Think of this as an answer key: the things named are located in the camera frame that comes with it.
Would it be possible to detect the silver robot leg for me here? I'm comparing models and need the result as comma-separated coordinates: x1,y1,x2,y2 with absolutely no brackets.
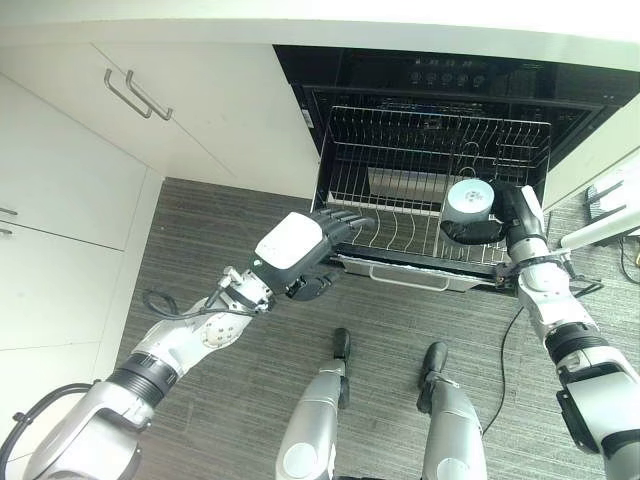
275,327,352,480
416,341,488,480

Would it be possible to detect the white drawer cabinet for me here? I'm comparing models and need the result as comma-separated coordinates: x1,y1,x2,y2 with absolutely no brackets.
0,74,166,469

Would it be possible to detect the black dishwasher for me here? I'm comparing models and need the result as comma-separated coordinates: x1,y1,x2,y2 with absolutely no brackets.
272,44,640,300

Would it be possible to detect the silver right robot leg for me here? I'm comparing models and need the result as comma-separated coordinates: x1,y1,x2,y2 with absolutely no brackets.
416,341,488,480

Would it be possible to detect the white cabinet door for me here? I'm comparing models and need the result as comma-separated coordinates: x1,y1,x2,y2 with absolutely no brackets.
92,42,322,200
0,44,240,181

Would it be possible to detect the wire dish rack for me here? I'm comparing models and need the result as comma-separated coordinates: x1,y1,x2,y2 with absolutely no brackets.
310,105,553,266

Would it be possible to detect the dishwasher drawer front with handle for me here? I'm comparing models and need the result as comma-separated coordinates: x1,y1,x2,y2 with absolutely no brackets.
335,253,482,293

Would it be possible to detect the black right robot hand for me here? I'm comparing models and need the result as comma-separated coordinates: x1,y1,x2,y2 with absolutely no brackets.
438,182,544,246

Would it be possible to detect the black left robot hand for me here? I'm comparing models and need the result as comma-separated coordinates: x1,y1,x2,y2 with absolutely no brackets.
249,208,378,303

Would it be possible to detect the black cable on floor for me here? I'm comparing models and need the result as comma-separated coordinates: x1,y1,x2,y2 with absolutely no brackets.
479,304,526,435

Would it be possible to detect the white cup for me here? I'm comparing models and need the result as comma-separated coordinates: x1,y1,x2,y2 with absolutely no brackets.
441,177,496,225

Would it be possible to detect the silver left robot leg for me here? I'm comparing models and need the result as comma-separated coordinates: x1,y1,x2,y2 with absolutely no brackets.
275,327,352,480

